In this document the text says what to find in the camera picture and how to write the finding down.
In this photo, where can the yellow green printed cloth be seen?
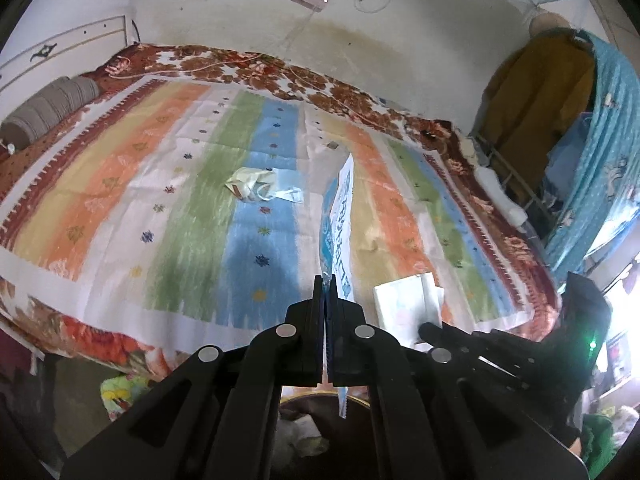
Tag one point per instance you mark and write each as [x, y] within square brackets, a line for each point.
[122, 392]

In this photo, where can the white pillow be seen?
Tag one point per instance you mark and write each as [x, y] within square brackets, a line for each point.
[495, 185]

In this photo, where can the brown trash bin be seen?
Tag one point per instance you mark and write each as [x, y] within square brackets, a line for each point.
[357, 450]

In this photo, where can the blue hanging garment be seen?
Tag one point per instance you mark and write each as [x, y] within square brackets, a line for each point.
[570, 160]

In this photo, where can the crumpled cream plastic wrapper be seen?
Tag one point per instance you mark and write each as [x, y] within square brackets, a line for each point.
[245, 180]

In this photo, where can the blue white plastic wrapper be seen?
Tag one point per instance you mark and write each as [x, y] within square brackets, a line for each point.
[342, 220]

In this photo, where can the red floral blanket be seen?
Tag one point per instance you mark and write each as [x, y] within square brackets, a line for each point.
[225, 60]

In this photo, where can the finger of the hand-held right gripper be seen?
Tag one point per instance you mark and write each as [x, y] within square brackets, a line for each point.
[465, 342]
[520, 382]

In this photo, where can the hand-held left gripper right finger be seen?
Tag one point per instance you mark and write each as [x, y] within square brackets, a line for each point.
[345, 340]

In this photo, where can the blue printed curtain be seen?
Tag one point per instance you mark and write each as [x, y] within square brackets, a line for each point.
[605, 150]

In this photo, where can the light blue wrapper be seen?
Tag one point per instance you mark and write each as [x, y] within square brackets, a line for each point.
[287, 194]

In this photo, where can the striped colourful mat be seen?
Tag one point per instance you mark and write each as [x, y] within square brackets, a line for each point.
[200, 210]

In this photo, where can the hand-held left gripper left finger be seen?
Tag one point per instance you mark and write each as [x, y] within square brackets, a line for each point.
[305, 340]

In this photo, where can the metal bed rail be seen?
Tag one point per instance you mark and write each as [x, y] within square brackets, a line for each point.
[492, 149]

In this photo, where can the white plastic packet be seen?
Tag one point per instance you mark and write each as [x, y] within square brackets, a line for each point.
[405, 305]

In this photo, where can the mustard yellow hanging garment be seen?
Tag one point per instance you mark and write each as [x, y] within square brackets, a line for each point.
[540, 95]

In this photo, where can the grey bolster pillow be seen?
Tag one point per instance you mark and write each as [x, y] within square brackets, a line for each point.
[50, 105]

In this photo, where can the white headboard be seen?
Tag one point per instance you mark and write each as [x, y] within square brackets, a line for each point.
[75, 40]

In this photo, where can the crumpled white paper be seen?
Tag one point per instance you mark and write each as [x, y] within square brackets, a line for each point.
[305, 427]

